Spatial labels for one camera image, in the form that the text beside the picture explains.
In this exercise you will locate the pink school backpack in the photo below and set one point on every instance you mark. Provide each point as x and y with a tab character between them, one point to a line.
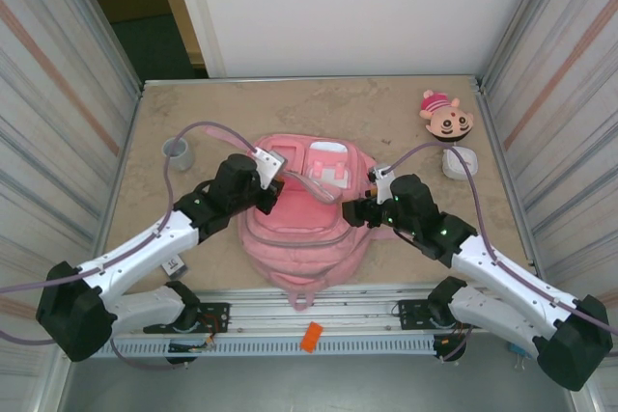
304	248

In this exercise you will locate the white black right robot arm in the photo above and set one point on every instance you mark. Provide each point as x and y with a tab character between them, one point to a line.
507	277

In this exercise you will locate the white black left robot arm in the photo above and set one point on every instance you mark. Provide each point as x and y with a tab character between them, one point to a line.
135	253

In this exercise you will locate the black white card pack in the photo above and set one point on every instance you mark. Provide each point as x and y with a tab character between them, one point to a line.
175	265

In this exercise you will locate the white square box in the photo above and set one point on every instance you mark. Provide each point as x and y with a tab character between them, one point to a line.
454	166

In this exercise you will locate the grey plastic cup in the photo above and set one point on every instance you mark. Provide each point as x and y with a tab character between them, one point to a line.
181	156

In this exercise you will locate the plush doll with pink hat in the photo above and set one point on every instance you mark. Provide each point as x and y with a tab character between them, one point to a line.
451	122

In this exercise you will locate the orange plastic block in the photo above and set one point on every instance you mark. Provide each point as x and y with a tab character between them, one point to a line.
311	337

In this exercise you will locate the black round clamp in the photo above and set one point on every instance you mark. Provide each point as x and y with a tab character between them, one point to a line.
441	349
181	360

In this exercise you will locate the blue binder clip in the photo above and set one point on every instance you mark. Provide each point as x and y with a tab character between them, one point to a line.
519	348

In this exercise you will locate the tan wooden door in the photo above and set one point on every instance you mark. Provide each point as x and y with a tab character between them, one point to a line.
178	7

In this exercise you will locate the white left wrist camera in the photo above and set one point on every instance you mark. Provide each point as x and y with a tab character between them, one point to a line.
268	163

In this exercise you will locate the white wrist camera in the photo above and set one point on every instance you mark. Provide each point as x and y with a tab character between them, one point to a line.
268	163
383	187

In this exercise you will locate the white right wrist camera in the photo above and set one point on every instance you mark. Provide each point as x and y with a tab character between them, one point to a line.
383	187

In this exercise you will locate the aluminium mounting rail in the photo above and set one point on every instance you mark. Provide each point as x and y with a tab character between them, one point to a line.
314	308

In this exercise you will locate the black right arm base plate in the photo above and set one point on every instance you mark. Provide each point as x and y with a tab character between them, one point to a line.
410	310

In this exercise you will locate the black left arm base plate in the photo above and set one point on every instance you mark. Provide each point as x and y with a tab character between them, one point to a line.
217	310

